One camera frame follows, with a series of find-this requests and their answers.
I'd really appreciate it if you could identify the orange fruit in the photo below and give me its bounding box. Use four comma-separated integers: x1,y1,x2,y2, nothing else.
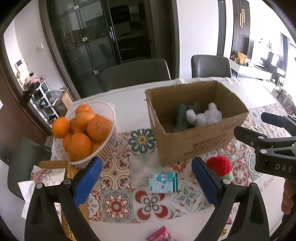
75,104,92,115
75,110,95,132
87,115,113,142
67,133,91,162
52,117,70,138

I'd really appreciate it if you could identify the patterned tablecloth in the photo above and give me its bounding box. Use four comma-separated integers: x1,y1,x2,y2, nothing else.
69,78,289,230

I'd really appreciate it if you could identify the white plush toy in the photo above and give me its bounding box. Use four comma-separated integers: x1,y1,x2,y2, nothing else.
186,102,223,127

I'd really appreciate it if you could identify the right hand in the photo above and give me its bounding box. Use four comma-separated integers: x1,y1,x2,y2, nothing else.
281,179,295,215

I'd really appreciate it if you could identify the green plush toy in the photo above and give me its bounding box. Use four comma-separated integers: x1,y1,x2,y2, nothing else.
174,102,200,132

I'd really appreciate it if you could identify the pink hawthorn snack bag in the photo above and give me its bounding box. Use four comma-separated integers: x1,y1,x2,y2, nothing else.
145,226,173,241

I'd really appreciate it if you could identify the cardboard box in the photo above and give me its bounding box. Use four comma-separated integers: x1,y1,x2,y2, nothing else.
145,78,248,166

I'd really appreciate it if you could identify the white shoe rack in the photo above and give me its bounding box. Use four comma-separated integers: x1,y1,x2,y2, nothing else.
29,80,59,127

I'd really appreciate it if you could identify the grey dining chair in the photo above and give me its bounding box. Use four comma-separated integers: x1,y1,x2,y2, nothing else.
100,58,171,92
191,55,232,78

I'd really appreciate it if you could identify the teal tissue packet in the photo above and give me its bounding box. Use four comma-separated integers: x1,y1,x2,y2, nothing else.
149,172,179,193

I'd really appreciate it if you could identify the red strawberry plush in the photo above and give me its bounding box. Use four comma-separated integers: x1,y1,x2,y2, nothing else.
206,155,233,181

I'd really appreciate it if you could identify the floral cloth pouch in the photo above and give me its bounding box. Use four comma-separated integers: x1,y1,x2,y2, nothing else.
17,165,67,219

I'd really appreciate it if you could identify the black glass cabinet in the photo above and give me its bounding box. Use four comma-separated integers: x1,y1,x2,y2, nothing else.
39,0,181,100

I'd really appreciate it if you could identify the white basket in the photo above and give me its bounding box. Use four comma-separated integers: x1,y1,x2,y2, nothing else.
51,102,117,168

